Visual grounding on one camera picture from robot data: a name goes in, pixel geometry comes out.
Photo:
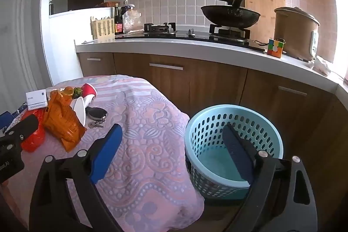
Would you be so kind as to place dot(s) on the pink patterned blanket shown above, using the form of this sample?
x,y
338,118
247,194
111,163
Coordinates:
x,y
141,126

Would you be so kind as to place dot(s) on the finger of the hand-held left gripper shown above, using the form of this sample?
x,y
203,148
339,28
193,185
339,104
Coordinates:
x,y
25,126

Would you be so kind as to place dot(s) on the blue and white packet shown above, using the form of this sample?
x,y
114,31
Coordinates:
x,y
6,119

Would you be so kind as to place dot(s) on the black wok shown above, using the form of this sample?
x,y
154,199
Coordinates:
x,y
231,17

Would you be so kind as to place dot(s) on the crumpled white plastic bag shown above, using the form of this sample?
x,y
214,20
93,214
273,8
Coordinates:
x,y
322,66

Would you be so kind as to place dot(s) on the dark sauce bottle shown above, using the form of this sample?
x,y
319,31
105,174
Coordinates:
x,y
118,24

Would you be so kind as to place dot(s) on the black gas stove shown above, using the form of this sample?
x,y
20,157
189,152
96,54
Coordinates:
x,y
195,36

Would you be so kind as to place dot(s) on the clear plastic bag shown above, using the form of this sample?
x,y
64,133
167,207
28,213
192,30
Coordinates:
x,y
133,21

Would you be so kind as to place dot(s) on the orange snack bag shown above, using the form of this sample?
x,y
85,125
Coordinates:
x,y
61,117

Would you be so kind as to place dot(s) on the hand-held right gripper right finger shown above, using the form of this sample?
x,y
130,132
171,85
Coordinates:
x,y
238,156

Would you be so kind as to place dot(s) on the brown rice cooker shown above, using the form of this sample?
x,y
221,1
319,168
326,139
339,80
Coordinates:
x,y
293,33

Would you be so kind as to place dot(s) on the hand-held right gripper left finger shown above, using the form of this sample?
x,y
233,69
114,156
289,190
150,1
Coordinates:
x,y
108,150

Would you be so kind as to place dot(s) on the wooden cutting board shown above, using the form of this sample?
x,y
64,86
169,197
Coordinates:
x,y
267,3

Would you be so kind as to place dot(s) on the colourful puzzle cube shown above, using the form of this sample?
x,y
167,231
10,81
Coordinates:
x,y
274,48

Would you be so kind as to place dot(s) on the small white carton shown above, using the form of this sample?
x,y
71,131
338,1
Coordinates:
x,y
36,100

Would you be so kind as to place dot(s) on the black key fob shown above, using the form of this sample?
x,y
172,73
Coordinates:
x,y
96,114

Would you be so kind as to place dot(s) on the metal keys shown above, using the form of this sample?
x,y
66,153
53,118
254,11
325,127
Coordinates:
x,y
95,124

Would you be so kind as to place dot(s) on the light blue plastic basket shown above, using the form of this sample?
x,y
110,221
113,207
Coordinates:
x,y
206,123

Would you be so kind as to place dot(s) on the orange peel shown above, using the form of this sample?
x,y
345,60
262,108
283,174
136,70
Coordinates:
x,y
67,91

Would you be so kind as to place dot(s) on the wooden kitchen cabinet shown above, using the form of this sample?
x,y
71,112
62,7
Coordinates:
x,y
206,85

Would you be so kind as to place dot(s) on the beige utensil basket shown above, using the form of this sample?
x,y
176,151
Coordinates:
x,y
103,28

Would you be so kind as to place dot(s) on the red plastic bag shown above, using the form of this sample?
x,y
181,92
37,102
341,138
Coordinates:
x,y
34,141

